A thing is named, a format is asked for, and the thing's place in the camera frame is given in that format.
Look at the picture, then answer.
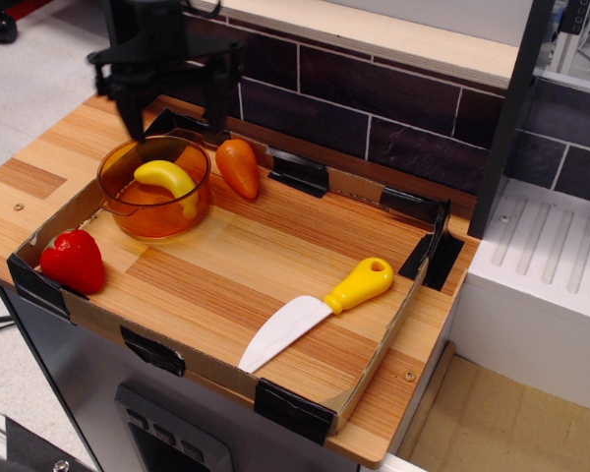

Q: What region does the toy knife yellow handle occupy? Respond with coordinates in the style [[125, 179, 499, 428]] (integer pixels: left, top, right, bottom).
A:
[[238, 258, 394, 374]]

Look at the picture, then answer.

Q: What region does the orange toy carrot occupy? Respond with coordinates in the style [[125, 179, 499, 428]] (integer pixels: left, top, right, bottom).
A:
[[215, 139, 260, 200]]

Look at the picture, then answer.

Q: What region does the cardboard fence with black tape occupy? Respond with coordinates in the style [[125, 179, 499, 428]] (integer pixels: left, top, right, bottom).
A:
[[8, 104, 477, 462]]

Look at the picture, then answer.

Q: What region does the yellow toy banana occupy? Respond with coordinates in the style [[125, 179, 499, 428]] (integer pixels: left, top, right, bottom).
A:
[[134, 160, 199, 219]]

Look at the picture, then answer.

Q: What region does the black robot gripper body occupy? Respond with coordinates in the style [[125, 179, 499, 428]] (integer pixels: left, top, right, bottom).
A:
[[88, 2, 243, 98]]

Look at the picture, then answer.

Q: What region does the orange transparent plastic pot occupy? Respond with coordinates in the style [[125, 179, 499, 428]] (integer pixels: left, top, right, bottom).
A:
[[97, 129, 211, 240]]

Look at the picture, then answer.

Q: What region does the red toy strawberry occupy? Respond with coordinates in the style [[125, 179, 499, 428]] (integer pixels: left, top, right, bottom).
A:
[[39, 229, 105, 295]]

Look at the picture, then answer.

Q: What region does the black caster wheel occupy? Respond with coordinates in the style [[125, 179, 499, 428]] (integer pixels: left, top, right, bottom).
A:
[[0, 12, 18, 44]]

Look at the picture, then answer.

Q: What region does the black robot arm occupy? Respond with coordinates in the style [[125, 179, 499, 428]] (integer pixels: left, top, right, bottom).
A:
[[88, 1, 243, 142]]

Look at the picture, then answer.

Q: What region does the grey toy oven panel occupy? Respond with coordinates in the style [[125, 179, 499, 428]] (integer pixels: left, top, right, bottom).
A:
[[115, 385, 234, 472]]

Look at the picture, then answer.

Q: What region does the white toy sink drainboard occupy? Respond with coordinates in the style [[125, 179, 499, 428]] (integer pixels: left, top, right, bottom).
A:
[[450, 180, 590, 409]]

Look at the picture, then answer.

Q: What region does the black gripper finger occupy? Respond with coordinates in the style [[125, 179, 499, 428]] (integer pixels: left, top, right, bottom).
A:
[[113, 88, 152, 142], [204, 73, 239, 135]]

